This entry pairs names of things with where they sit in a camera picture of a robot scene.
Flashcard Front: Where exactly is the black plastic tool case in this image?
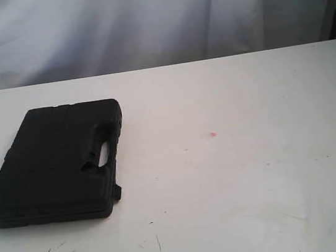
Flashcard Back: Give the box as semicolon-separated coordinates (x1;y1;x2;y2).
0;98;122;228

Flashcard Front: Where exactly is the white backdrop curtain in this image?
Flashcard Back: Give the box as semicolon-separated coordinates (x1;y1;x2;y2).
0;0;327;89

